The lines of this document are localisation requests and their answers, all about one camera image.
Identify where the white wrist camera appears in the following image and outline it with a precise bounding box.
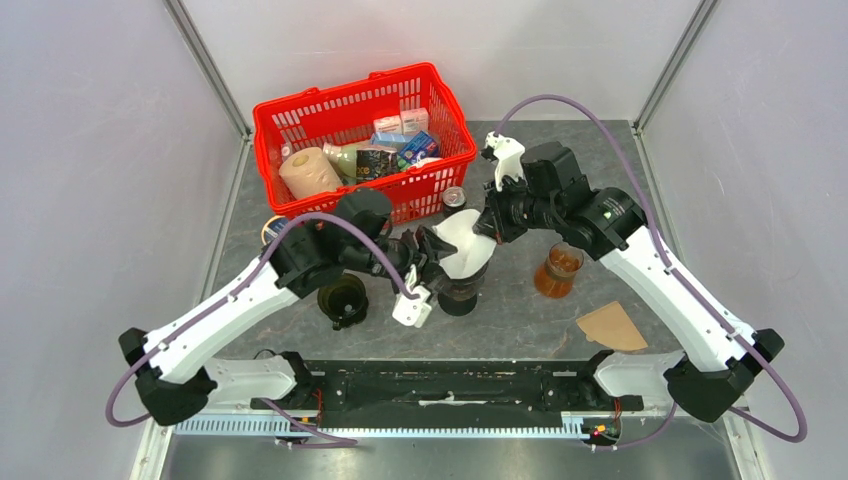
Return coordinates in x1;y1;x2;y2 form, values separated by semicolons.
481;131;525;192
392;266;433;328

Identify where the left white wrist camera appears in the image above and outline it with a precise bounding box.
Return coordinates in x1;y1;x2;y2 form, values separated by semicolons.
392;266;433;328

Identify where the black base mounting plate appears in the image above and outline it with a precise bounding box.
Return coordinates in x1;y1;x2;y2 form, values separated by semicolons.
275;359;645;429

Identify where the white paper coffee filter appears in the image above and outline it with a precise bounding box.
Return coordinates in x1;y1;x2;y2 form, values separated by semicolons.
433;209;497;280

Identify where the pale green plastic bottle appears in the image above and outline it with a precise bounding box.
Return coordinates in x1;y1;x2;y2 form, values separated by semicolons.
322;141;369;178

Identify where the white pink small box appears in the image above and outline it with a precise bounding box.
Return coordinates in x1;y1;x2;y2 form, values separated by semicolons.
400;108;430;135

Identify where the red black coffee server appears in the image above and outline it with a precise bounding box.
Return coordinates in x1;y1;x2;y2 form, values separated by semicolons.
437;293;478;317

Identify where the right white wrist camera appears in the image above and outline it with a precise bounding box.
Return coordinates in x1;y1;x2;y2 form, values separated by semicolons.
481;131;525;192

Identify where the dark green dripper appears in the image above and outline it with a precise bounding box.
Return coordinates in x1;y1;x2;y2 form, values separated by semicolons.
317;273;369;331

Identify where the amber glass beaker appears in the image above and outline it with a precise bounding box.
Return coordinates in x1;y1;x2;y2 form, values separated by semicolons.
534;242;585;299

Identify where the white item in basket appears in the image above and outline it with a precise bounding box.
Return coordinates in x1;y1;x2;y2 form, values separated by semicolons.
410;157;442;168

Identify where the white cable duct rail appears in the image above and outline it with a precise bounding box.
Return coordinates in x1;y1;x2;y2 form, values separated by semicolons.
174;412;603;441

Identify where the blue detergent box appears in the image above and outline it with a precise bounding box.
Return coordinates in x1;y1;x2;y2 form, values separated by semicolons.
397;131;439;169

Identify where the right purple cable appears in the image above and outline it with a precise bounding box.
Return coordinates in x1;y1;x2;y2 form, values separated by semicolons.
493;93;810;452

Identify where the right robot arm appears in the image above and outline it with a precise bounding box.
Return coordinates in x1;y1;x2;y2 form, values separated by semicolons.
474;133;785;422

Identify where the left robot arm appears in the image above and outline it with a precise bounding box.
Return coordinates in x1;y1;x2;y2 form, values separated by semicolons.
119;188;478;426

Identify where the red plastic shopping basket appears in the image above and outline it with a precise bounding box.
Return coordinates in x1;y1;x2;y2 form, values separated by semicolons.
253;62;477;224

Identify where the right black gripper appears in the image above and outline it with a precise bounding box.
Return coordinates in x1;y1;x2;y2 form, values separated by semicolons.
474;171;562;244

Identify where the black yellow drink can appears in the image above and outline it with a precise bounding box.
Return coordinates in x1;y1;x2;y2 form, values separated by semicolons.
441;186;467;217

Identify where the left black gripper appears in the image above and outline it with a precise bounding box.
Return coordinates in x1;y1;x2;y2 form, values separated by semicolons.
344;225;459;299

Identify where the clear grey glass dripper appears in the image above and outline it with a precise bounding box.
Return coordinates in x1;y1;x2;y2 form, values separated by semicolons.
440;262;489;301

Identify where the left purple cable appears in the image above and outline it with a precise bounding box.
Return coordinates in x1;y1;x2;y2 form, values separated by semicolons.
104;211;420;450

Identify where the light blue packet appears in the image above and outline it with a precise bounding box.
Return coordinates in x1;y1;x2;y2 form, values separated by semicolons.
370;132;414;150

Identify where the brown paper coffee filter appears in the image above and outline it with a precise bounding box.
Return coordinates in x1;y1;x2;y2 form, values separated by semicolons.
577;301;648;352

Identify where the purple cable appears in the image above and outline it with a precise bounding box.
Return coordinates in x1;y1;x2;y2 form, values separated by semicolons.
104;211;420;450
493;93;810;452

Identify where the beige toilet paper roll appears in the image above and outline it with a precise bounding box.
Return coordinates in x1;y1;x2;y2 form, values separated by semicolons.
279;147;343;200

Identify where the masking tape roll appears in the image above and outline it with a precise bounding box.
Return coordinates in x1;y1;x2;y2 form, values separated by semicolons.
260;215;289;246

